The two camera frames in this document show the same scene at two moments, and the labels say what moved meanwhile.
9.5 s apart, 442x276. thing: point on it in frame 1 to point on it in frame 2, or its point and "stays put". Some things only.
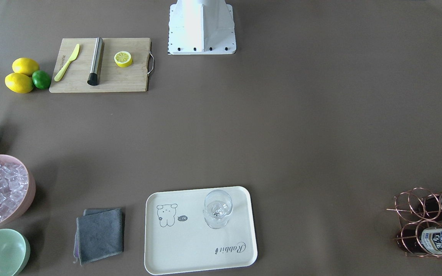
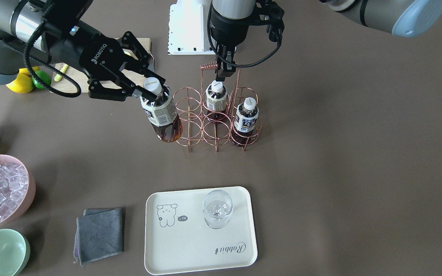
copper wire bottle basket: x=432 y=225 to x=217 y=114
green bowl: x=4 y=252 stays put
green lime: x=41 y=79 stays put
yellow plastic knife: x=63 y=70 stays put
